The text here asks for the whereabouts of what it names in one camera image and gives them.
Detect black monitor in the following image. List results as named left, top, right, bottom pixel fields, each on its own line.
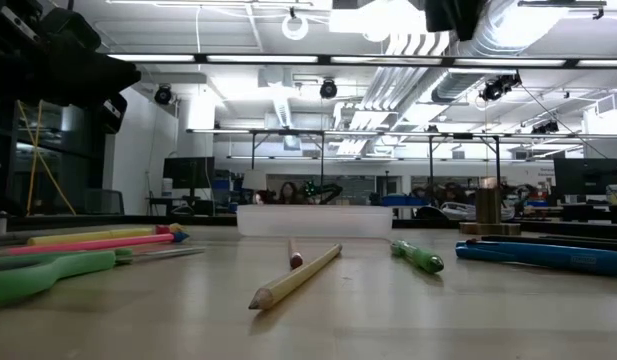
left=162, top=156, right=216, bottom=191
left=553, top=157, right=617, bottom=197

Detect clear plastic supply box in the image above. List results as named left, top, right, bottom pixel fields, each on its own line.
left=236, top=204, right=394, bottom=239

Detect yellow wooden pencil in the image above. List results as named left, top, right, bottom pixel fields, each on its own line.
left=247, top=242, right=344, bottom=312

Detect white ring light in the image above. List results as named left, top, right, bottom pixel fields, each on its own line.
left=281, top=13, right=310, bottom=42

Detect bright yellow clip pen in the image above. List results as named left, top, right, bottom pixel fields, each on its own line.
left=26, top=227, right=158, bottom=247

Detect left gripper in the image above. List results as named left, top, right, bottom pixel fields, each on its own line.
left=0, top=0, right=142, bottom=135

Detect gray mesh chair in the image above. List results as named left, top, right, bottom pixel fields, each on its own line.
left=82, top=188, right=125, bottom=216

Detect blue storage bin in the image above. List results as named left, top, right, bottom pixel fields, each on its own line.
left=380, top=194, right=429, bottom=207

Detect black ceiling camera rig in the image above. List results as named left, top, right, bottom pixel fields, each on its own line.
left=478, top=73, right=522, bottom=103

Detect pink pen with blue cap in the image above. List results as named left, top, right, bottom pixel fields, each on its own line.
left=6, top=230, right=190, bottom=257

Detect orange pencil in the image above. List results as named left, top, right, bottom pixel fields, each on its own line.
left=286, top=237, right=305, bottom=271

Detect silver ventilation duct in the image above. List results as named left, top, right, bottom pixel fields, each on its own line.
left=430, top=0, right=544, bottom=105

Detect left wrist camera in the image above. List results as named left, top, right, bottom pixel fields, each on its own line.
left=40, top=8, right=103, bottom=52

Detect yellow extension cord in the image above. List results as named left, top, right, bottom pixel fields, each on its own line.
left=16, top=98, right=78, bottom=217

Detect person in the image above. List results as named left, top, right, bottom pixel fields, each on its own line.
left=440, top=182, right=468, bottom=207
left=277, top=180, right=300, bottom=205

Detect green handled scissors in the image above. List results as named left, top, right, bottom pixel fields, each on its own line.
left=0, top=245, right=208, bottom=307

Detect green pen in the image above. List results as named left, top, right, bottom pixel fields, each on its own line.
left=390, top=239, right=446, bottom=275

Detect background station frame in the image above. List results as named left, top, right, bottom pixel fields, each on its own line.
left=186, top=127, right=617, bottom=207

